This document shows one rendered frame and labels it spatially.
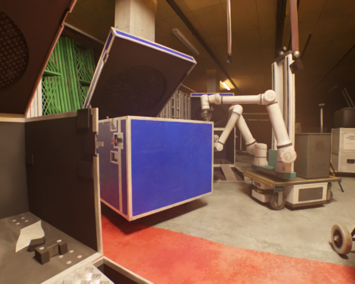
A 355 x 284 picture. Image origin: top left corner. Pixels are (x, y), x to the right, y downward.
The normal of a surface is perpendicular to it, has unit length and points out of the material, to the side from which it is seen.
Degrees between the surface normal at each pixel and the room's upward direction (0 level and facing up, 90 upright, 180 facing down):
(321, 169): 90
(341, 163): 90
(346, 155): 90
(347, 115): 88
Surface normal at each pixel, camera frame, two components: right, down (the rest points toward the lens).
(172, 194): 0.68, 0.03
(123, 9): -0.44, 0.04
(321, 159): 0.15, 0.04
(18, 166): 0.85, 0.02
